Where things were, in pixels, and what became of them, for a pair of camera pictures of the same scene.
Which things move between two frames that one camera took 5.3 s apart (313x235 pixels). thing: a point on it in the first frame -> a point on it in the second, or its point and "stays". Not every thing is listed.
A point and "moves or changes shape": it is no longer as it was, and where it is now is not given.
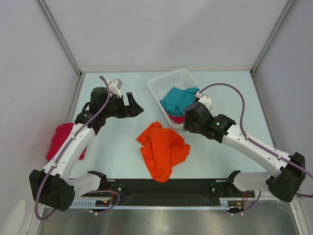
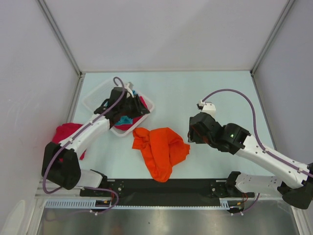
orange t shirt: (163, 149) moves or changes shape
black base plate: (148, 192) stays
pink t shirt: (179, 120) -> (136, 120)
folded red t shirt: (62, 132) stays
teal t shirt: (177, 100) -> (123, 120)
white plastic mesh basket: (161, 85) -> (95, 98)
